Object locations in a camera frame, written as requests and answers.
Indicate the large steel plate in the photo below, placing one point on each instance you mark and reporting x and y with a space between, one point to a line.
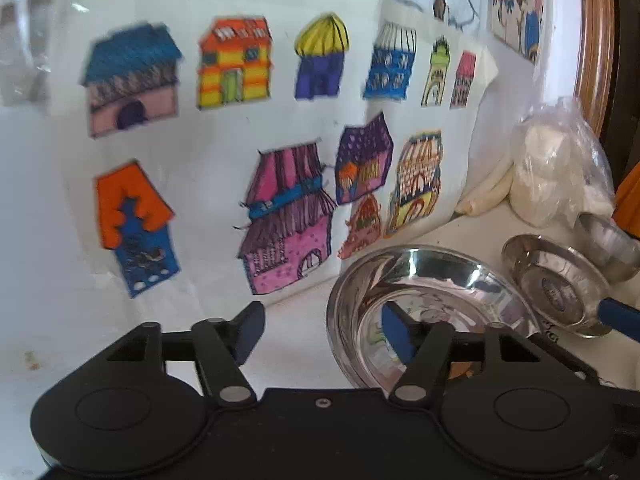
432 284

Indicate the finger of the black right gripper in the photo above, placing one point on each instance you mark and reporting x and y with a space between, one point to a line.
620 317

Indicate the white printed tablecloth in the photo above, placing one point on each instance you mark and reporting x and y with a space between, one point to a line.
294 351

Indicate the brown wooden door frame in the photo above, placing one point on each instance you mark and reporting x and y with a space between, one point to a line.
596 60

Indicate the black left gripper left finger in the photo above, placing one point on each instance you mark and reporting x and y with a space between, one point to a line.
221 347

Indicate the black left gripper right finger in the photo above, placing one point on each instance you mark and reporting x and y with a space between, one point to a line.
424 349

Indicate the colourful houses drawing paper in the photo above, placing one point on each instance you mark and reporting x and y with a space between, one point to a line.
172 159

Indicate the girl with puppy drawing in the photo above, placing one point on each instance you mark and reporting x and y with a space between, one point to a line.
517 23

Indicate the steel round bowl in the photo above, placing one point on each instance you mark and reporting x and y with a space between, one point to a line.
608 247

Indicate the plastic bag of buns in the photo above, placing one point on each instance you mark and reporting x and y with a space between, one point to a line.
560 169

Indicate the cream rolled paper stick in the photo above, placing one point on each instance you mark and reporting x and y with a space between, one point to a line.
490 192

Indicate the small steel plate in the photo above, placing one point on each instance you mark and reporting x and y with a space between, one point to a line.
560 284

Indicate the orange dress girl painting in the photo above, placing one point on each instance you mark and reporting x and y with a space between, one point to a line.
620 133

